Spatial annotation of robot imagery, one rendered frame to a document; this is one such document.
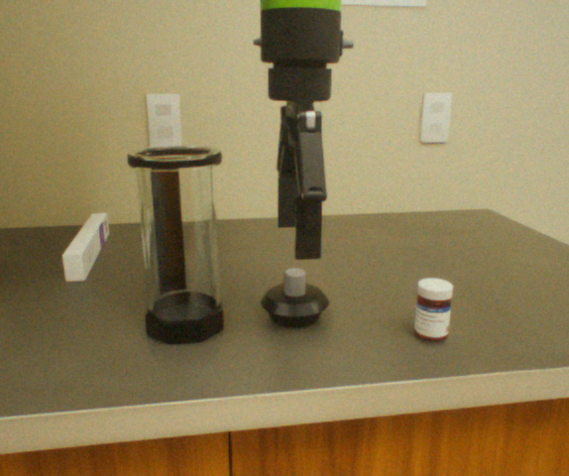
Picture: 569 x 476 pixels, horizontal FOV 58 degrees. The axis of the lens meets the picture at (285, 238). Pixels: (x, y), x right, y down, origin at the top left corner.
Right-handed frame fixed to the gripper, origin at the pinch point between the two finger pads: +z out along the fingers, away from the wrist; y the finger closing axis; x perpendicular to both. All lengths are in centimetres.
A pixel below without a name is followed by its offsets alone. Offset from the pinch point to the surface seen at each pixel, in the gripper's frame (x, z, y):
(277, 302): 3.0, 8.4, -2.8
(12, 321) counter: 37.4, 12.2, 4.5
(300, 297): -0.2, 8.2, -2.1
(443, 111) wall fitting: -45, -12, 55
